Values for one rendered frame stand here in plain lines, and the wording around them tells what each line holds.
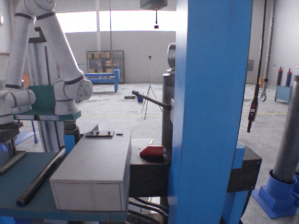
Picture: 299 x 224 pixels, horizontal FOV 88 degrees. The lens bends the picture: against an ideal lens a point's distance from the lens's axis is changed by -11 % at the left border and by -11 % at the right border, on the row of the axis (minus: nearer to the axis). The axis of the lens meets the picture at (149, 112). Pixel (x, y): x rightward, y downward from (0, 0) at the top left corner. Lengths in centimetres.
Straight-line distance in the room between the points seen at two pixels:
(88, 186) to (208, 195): 41
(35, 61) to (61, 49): 60
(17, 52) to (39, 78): 61
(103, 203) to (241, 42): 64
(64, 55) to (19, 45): 26
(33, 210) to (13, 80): 76
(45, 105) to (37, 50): 50
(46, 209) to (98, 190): 21
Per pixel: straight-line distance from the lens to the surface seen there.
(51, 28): 121
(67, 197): 66
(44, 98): 173
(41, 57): 180
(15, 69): 124
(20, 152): 112
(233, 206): 115
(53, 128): 189
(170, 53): 98
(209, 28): 51
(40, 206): 75
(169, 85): 96
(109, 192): 60
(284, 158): 219
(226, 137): 58
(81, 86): 127
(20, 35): 128
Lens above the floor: 153
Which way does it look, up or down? 16 degrees down
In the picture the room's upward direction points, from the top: straight up
